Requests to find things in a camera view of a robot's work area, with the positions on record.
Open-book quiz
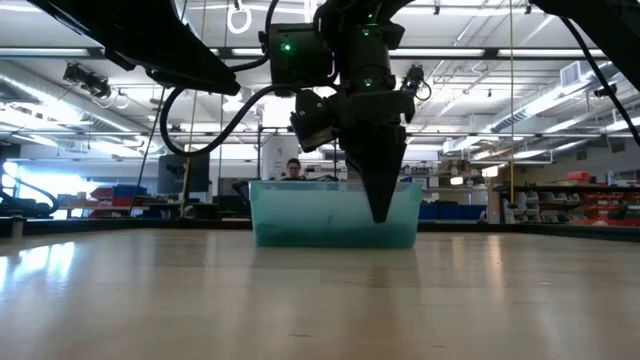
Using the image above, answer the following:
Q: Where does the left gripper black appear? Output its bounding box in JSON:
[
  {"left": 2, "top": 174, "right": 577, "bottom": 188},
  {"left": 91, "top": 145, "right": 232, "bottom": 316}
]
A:
[{"left": 339, "top": 74, "right": 417, "bottom": 224}]

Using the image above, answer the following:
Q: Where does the teal translucent plastic bin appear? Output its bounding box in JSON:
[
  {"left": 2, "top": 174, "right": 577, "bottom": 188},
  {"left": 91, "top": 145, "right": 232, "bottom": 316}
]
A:
[{"left": 248, "top": 179, "right": 424, "bottom": 250}]

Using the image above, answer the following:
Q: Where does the white shelf unit with supplies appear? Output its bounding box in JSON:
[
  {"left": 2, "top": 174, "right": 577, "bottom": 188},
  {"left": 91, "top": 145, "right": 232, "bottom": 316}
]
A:
[{"left": 412, "top": 162, "right": 494, "bottom": 222}]

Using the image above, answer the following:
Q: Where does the row of blue bins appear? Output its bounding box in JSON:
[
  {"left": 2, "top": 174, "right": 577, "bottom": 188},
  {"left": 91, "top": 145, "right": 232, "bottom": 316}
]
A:
[{"left": 418, "top": 200, "right": 489, "bottom": 222}]

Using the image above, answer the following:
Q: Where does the person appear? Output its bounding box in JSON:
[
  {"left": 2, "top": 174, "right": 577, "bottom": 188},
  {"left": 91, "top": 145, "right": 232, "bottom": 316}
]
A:
[{"left": 279, "top": 157, "right": 309, "bottom": 182}]

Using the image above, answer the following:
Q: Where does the white cylindrical column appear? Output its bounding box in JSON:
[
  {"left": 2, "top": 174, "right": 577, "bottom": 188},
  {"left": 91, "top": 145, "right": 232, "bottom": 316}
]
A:
[{"left": 260, "top": 135, "right": 301, "bottom": 181}]

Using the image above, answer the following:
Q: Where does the black shelf rack with bins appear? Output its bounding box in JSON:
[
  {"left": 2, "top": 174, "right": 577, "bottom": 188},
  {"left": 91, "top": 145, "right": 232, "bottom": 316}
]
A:
[{"left": 492, "top": 171, "right": 640, "bottom": 227}]

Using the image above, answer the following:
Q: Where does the black computer monitor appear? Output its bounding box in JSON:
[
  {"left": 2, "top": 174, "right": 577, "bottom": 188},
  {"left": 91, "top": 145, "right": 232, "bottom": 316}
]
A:
[{"left": 157, "top": 152, "right": 211, "bottom": 195}]

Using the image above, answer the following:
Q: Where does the blue storage bin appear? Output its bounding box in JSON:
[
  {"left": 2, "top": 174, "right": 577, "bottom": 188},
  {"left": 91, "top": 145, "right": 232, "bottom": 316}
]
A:
[{"left": 112, "top": 184, "right": 149, "bottom": 199}]

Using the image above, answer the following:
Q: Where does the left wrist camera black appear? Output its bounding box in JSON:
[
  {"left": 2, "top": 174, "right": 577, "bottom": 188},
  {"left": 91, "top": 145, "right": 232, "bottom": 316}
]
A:
[{"left": 288, "top": 88, "right": 344, "bottom": 154}]

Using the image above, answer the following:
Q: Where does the black overhead camera with cable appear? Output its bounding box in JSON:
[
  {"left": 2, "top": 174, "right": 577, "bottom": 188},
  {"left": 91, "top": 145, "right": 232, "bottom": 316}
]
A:
[
  {"left": 62, "top": 62, "right": 114, "bottom": 100},
  {"left": 399, "top": 63, "right": 433, "bottom": 103}
]

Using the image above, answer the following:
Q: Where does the yellow hanging rope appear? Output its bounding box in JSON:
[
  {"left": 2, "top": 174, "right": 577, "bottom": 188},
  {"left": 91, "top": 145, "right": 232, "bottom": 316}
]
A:
[{"left": 180, "top": 0, "right": 208, "bottom": 214}]

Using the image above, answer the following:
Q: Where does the white cable ring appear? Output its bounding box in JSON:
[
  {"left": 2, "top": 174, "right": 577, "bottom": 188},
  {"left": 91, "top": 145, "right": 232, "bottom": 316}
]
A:
[{"left": 227, "top": 0, "right": 253, "bottom": 35}]

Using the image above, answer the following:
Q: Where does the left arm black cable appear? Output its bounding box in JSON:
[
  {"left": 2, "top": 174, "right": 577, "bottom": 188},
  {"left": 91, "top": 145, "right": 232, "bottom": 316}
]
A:
[{"left": 159, "top": 82, "right": 341, "bottom": 159}]

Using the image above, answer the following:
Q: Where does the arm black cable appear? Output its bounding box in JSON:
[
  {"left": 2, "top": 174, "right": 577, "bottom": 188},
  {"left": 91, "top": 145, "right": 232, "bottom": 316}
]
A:
[
  {"left": 559, "top": 17, "right": 640, "bottom": 147},
  {"left": 159, "top": 82, "right": 341, "bottom": 159}
]

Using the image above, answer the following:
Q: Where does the thin black hanging cable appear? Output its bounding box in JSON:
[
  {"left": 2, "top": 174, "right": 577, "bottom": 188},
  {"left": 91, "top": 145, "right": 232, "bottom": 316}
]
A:
[{"left": 128, "top": 87, "right": 167, "bottom": 217}]

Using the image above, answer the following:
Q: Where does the black table edge rail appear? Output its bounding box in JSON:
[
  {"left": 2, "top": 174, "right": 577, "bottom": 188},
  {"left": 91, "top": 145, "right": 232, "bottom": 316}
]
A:
[{"left": 0, "top": 215, "right": 640, "bottom": 244}]

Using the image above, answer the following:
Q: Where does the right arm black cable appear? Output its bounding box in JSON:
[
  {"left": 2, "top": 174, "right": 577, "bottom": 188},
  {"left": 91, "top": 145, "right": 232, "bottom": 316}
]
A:
[{"left": 559, "top": 17, "right": 640, "bottom": 147}]

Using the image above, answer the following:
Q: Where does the black equipment with hose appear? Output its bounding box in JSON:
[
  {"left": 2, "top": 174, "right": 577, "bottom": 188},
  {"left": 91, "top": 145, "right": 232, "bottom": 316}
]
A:
[{"left": 0, "top": 164, "right": 60, "bottom": 219}]

